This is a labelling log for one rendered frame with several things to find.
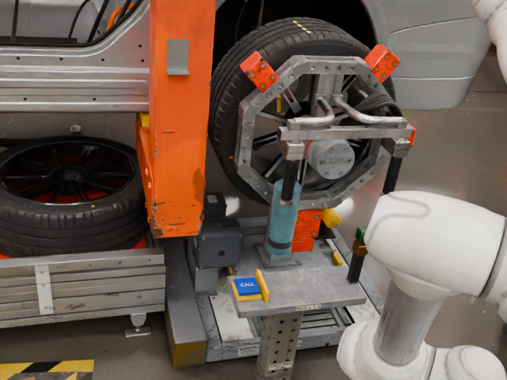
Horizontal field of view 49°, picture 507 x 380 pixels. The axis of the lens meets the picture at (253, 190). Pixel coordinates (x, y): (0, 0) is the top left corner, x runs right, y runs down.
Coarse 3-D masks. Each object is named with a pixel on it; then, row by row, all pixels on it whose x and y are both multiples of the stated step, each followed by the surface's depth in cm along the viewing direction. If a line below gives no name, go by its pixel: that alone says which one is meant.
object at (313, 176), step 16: (352, 80) 186; (352, 96) 208; (288, 112) 190; (304, 112) 192; (368, 112) 197; (256, 144) 190; (352, 144) 199; (368, 144) 199; (256, 160) 209; (272, 160) 218; (304, 160) 198; (272, 176) 204; (304, 176) 201; (320, 176) 207
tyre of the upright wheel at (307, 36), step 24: (288, 24) 183; (312, 24) 182; (240, 48) 183; (264, 48) 173; (288, 48) 171; (312, 48) 173; (336, 48) 176; (360, 48) 178; (216, 72) 190; (240, 72) 173; (216, 96) 184; (240, 96) 175; (216, 120) 180; (216, 144) 184
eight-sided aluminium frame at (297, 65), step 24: (288, 72) 166; (312, 72) 169; (336, 72) 171; (360, 72) 173; (264, 96) 168; (240, 120) 175; (240, 144) 175; (240, 168) 179; (360, 168) 198; (264, 192) 187; (312, 192) 199; (336, 192) 197
